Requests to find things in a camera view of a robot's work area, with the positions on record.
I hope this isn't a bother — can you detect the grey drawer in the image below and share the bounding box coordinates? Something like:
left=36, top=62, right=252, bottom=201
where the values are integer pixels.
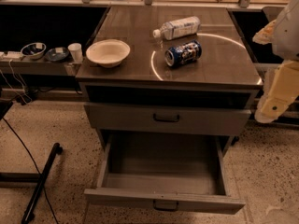
left=84, top=103, right=250, bottom=136
left=84, top=132, right=245, bottom=214

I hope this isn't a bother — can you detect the grey drawer cabinet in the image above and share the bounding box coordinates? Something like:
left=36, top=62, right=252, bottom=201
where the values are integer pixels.
left=76, top=6, right=263, bottom=145

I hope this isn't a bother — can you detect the blue soda can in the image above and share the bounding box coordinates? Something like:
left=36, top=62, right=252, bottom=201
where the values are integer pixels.
left=164, top=40, right=202, bottom=67

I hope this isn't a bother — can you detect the white paper bowl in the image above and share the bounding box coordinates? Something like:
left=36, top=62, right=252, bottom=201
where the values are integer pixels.
left=86, top=39, right=131, bottom=68

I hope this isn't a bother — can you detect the clear plastic water bottle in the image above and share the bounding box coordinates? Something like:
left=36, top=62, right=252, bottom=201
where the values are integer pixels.
left=152, top=16, right=201, bottom=40

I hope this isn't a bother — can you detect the white paper cup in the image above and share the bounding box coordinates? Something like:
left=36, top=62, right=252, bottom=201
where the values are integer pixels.
left=68, top=43, right=83, bottom=63

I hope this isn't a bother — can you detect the dark blue small bowl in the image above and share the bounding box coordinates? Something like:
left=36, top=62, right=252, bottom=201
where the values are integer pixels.
left=45, top=47, right=69, bottom=62

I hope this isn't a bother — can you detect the white bowl with dark contents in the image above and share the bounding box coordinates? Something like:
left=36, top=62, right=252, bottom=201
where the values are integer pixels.
left=21, top=42, right=46, bottom=60

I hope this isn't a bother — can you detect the grey side shelf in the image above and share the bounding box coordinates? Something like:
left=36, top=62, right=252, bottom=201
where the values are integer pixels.
left=0, top=59, right=80, bottom=76

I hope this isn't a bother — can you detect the white power strip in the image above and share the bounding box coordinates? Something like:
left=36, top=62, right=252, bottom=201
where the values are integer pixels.
left=0, top=51, right=22, bottom=60

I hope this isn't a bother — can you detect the black stand leg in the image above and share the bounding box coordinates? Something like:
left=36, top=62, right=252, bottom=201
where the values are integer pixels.
left=0, top=143, right=63, bottom=224

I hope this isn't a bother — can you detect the black floor cable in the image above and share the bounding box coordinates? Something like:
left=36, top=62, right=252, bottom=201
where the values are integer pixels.
left=2, top=118, right=60, bottom=224

